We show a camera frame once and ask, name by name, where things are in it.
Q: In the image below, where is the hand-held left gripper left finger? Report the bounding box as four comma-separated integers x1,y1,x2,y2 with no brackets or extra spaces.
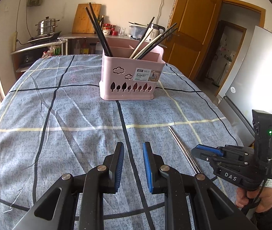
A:
12,142,125,230

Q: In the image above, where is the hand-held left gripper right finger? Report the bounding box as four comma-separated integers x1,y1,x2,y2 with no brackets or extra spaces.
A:
142,142,259,230

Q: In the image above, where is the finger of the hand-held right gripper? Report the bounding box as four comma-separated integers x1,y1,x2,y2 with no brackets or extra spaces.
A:
196,144,255,160
191,147,255,173

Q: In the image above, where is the pink plastic utensil basket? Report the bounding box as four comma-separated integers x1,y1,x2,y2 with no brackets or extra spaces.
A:
99,45,166,101

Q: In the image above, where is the person's right hand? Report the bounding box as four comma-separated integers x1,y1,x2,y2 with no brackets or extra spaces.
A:
235,186,272,214

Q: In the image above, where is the blue plaid tablecloth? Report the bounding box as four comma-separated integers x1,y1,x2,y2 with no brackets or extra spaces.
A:
0,54,244,230

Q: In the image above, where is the silver refrigerator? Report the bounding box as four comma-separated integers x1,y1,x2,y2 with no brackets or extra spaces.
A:
217,25,272,147

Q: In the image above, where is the brown wooden door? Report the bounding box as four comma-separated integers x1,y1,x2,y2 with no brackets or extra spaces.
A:
166,0,222,81

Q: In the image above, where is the sauce bottle with yellow label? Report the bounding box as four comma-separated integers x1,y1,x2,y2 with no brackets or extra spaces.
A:
80,40,90,54

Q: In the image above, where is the white electric kettle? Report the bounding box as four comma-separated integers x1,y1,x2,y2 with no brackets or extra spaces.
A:
147,23,166,43

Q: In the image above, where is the clear plastic storage container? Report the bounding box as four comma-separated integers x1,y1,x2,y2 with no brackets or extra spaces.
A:
129,21,148,40

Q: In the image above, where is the black appliance on shelf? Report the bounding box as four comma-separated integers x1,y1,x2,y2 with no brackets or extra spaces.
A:
18,52,35,66

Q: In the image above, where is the metal corner shelf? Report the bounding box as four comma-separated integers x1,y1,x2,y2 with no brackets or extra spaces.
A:
10,40,67,74

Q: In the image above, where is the black induction cooker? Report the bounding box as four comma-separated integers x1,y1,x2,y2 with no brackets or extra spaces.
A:
27,31,63,44

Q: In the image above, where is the wooden cutting board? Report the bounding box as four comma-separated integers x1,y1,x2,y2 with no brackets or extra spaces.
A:
72,3,102,34

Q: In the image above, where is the steel steamer pot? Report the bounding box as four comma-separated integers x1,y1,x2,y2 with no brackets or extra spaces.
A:
35,16,60,36

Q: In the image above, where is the beige power strip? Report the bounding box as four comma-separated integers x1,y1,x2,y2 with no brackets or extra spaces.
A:
11,31,18,51

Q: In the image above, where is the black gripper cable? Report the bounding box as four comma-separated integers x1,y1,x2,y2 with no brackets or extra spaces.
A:
240,184,264,219

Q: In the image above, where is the wooden door frame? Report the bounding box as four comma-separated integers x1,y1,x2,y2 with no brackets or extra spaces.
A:
217,0,266,87

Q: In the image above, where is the white wall cord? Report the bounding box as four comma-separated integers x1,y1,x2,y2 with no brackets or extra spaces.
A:
156,0,165,25

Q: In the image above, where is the black wall cable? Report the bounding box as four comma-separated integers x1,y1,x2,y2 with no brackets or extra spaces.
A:
15,0,29,45

